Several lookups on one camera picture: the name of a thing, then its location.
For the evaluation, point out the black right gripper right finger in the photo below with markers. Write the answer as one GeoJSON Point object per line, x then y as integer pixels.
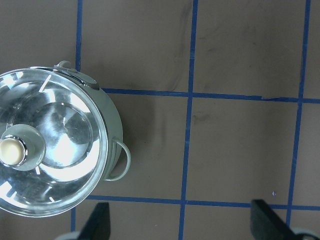
{"type": "Point", "coordinates": [265, 224]}

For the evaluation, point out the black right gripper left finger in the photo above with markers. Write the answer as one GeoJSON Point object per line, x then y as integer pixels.
{"type": "Point", "coordinates": [97, 226]}

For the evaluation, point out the glass pot lid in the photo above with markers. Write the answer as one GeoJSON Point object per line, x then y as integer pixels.
{"type": "Point", "coordinates": [63, 139]}

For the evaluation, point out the pale green electric pot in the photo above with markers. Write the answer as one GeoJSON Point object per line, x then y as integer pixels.
{"type": "Point", "coordinates": [110, 115]}

